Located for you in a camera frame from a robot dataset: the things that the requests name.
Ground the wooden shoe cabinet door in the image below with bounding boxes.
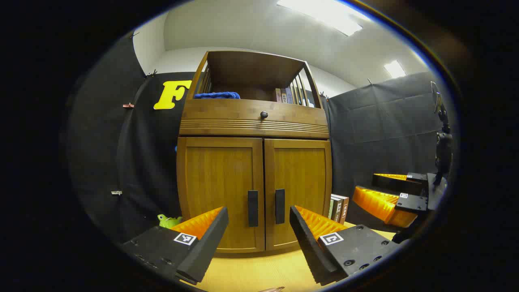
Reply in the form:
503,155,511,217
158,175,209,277
177,137,265,253
264,139,332,251

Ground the wooden cabinet drawer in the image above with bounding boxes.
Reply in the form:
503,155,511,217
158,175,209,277
180,99,330,139

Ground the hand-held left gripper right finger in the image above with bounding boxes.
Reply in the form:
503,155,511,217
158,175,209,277
289,205,400,286

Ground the black door handle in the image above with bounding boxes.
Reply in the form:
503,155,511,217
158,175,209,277
248,190,259,228
275,189,285,225

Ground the green frog toy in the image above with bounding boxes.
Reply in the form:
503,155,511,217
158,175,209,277
157,214,183,230

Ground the wooden double-door shoe cabinet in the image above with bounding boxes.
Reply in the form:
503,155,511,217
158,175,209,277
176,50,333,254

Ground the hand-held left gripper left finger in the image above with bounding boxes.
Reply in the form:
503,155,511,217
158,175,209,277
122,206,229,285

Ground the blue cloth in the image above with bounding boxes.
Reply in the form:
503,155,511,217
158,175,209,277
194,92,241,100

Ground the black mount stand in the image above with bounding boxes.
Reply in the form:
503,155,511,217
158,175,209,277
431,81,453,186

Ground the ceiling light panel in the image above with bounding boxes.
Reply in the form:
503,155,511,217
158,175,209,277
277,0,363,36
384,60,407,79

